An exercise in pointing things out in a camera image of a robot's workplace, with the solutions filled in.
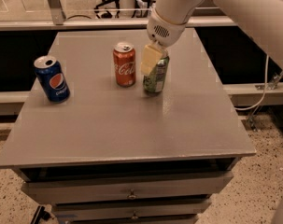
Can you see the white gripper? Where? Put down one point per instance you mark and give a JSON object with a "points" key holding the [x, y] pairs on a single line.
{"points": [[164, 32]]}

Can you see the green soda can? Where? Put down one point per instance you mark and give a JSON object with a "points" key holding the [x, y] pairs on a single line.
{"points": [[154, 82]]}

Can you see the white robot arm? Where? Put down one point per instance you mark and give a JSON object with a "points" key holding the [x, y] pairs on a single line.
{"points": [[261, 20]]}

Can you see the red coke can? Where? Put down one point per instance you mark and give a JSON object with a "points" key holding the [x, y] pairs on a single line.
{"points": [[124, 64]]}

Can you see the blue pepsi can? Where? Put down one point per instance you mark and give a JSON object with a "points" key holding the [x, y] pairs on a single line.
{"points": [[49, 73]]}

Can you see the black office chair base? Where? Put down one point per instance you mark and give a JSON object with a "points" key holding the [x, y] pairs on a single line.
{"points": [[107, 9]]}

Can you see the grey drawer cabinet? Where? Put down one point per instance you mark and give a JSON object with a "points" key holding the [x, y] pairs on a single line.
{"points": [[106, 131]]}

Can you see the top drawer with knob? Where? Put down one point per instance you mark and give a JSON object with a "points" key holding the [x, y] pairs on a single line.
{"points": [[127, 188]]}

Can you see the drawer with knob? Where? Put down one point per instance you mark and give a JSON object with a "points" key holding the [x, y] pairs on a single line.
{"points": [[127, 188], [130, 209]]}

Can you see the metal railing frame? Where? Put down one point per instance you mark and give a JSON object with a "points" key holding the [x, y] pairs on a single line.
{"points": [[23, 15]]}

